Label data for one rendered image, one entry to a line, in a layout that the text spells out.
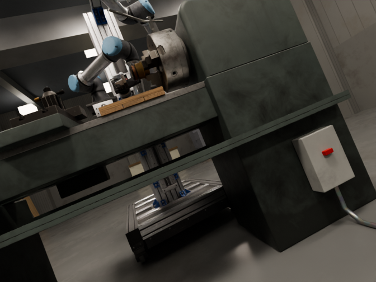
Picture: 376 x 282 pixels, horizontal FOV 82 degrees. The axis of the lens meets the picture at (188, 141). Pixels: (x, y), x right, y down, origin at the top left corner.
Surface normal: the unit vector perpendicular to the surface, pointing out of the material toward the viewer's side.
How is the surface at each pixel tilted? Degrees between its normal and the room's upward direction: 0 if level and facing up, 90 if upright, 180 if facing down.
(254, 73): 90
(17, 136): 90
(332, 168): 90
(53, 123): 90
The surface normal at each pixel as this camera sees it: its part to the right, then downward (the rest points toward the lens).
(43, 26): 0.26, -0.14
